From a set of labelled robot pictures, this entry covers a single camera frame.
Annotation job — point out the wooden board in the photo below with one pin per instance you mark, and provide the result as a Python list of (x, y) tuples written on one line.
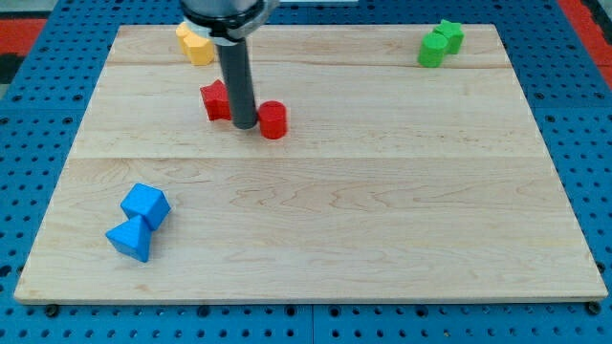
[(395, 183)]

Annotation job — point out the blue triangle block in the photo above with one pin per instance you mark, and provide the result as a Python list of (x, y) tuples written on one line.
[(132, 238)]

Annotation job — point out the green star block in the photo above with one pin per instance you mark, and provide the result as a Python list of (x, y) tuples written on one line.
[(453, 33)]

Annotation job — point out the blue cube block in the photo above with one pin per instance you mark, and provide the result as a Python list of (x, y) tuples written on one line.
[(147, 201)]

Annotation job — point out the yellow heart block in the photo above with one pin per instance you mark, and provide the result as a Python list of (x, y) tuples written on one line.
[(182, 31)]

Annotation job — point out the green cylinder block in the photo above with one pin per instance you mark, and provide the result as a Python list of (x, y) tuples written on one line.
[(433, 50)]

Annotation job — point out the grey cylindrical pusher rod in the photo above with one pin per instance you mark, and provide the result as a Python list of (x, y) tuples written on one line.
[(236, 70)]

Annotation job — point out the red cylinder block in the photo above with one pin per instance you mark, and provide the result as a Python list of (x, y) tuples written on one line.
[(273, 120)]

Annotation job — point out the red star block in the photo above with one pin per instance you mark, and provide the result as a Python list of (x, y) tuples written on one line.
[(216, 100)]

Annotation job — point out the yellow pentagon block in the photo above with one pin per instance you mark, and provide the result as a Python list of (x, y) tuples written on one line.
[(199, 50)]

